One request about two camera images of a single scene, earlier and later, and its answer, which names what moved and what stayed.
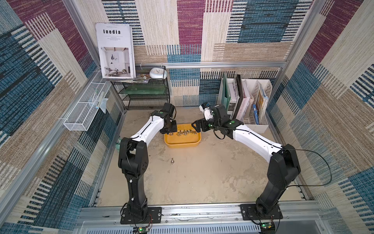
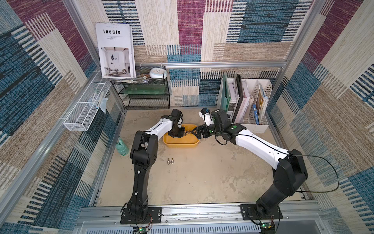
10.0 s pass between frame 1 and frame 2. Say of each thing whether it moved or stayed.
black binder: stayed
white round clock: stayed
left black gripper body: moved
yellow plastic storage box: stayed
